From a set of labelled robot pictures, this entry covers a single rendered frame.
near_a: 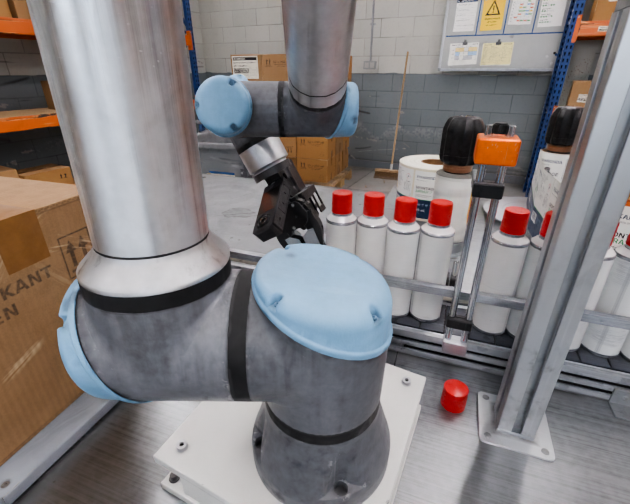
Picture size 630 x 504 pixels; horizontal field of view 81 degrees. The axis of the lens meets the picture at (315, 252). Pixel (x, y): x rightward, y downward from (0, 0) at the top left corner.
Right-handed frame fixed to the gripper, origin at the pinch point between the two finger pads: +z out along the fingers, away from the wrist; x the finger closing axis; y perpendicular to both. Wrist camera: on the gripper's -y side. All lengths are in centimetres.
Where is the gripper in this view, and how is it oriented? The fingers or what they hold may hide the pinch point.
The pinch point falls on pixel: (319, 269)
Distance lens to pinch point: 68.1
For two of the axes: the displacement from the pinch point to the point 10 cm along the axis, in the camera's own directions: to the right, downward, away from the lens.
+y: 3.5, -4.2, 8.4
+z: 4.7, 8.5, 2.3
